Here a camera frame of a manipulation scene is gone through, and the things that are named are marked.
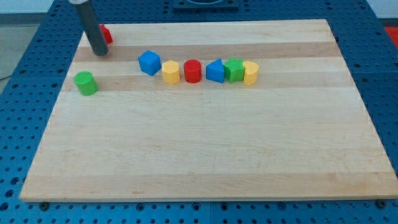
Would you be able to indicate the yellow hexagon block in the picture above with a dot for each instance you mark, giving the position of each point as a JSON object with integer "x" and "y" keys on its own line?
{"x": 171, "y": 72}

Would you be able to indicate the blue cube block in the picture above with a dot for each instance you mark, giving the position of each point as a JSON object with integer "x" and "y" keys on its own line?
{"x": 149, "y": 62}

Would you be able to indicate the red cylinder block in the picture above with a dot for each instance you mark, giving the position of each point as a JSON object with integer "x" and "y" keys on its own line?
{"x": 192, "y": 71}

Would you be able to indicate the blue triangle block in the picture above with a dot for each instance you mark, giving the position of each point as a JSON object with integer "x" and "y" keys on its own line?
{"x": 215, "y": 71}

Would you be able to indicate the green star block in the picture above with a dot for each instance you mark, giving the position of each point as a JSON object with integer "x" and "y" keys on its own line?
{"x": 234, "y": 70}

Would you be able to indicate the yellow heart block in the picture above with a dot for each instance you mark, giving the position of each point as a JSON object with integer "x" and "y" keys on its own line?
{"x": 251, "y": 71}

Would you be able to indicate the light wooden board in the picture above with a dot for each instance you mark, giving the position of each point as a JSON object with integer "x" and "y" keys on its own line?
{"x": 301, "y": 132}

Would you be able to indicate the green cylinder block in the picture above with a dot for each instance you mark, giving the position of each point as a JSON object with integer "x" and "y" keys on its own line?
{"x": 85, "y": 83}

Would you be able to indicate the red block behind rod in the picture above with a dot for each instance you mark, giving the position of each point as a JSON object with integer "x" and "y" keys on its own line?
{"x": 106, "y": 34}

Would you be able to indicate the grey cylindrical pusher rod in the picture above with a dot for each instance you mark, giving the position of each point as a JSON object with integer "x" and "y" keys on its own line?
{"x": 91, "y": 26}

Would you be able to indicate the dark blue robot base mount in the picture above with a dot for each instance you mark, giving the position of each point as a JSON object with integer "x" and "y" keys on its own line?
{"x": 205, "y": 4}

